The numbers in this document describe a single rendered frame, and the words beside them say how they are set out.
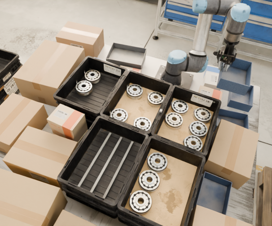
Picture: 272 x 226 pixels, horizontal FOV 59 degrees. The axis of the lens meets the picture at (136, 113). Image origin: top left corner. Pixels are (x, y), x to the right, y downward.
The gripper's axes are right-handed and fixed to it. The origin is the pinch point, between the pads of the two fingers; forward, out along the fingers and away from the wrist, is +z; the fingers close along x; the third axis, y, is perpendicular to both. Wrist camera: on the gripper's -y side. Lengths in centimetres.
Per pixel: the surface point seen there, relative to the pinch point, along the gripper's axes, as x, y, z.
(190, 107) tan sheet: -11.1, 8.2, 27.9
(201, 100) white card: -6.3, 5.7, 22.1
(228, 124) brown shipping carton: 12.0, 14.5, 27.0
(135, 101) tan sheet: -44, 18, 25
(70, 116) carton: -69, 49, 13
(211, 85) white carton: -2.8, -21.3, 34.1
